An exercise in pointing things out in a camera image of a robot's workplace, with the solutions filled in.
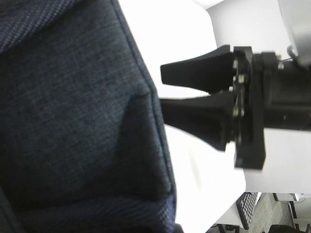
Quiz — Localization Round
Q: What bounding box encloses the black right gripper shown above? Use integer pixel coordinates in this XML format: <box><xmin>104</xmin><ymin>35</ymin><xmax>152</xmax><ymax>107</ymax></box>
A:
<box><xmin>160</xmin><ymin>45</ymin><xmax>311</xmax><ymax>169</ymax></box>

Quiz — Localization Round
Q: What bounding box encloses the dark blue fabric bag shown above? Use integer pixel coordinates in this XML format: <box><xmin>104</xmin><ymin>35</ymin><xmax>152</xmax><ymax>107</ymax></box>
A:
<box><xmin>0</xmin><ymin>0</ymin><xmax>178</xmax><ymax>233</ymax></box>

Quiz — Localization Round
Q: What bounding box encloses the black keyboard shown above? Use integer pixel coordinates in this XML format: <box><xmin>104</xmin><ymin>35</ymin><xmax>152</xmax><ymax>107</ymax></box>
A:
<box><xmin>236</xmin><ymin>192</ymin><xmax>258</xmax><ymax>230</ymax></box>

